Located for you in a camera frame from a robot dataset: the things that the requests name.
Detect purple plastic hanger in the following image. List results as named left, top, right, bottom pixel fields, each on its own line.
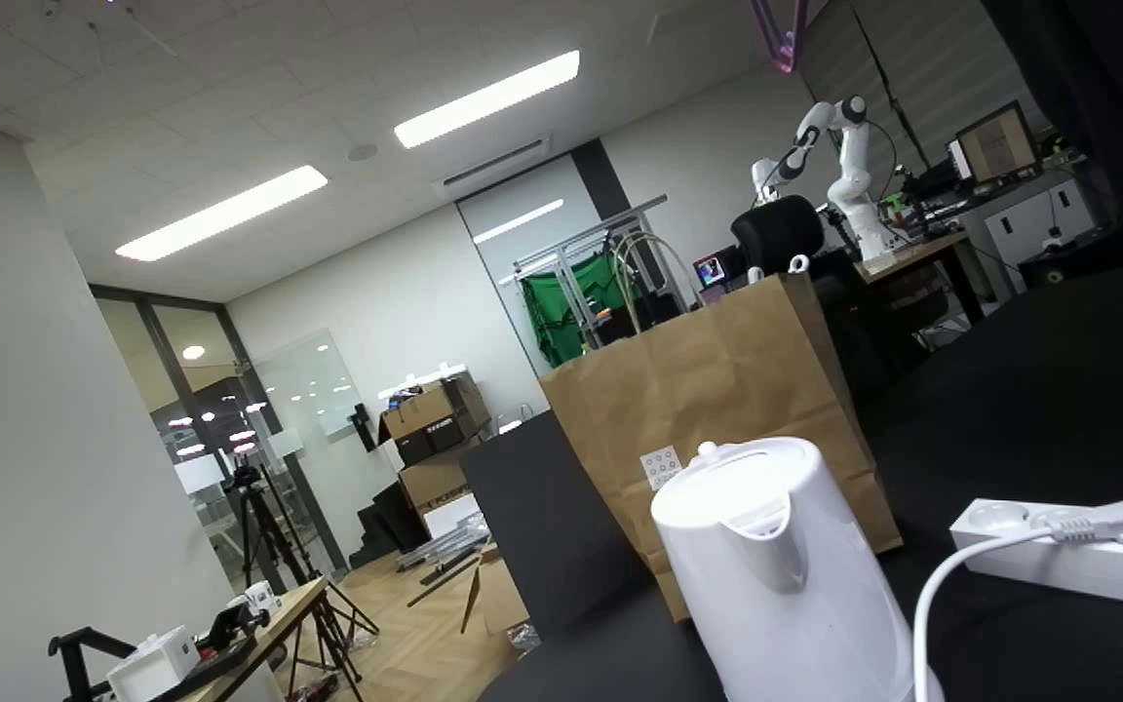
left=751, top=0, right=813, bottom=73

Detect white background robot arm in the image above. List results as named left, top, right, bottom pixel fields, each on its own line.
left=751, top=94, right=892, bottom=267

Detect green cloth on rack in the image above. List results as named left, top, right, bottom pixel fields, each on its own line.
left=522, top=252, right=626, bottom=368

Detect metal clothes rack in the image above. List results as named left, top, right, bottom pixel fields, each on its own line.
left=504, top=200, right=687, bottom=358

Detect stacked cardboard boxes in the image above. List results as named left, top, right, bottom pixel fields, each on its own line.
left=384, top=371, right=492, bottom=511

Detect dark grey panel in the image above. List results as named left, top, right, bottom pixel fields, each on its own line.
left=459, top=412, right=652, bottom=639

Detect black office chair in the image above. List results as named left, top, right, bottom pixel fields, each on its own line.
left=735, top=195, right=823, bottom=275

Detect white electric kettle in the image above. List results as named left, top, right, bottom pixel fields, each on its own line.
left=652, top=438, right=949, bottom=702

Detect wooden side table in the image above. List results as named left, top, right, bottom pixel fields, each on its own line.
left=175, top=576, right=362, bottom=702

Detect wooden desk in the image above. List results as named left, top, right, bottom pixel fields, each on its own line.
left=853, top=229, right=988, bottom=324

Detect computer monitor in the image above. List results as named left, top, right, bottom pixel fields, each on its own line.
left=952, top=100, right=1037, bottom=184

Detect white drawer cabinet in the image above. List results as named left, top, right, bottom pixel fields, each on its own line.
left=988, top=178, right=1096, bottom=268

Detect white power strip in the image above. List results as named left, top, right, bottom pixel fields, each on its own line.
left=949, top=499, right=1123, bottom=602

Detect black camera tripod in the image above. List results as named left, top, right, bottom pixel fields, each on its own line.
left=228, top=463, right=322, bottom=588

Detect white power cable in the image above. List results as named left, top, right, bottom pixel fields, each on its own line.
left=910, top=505, right=1123, bottom=702

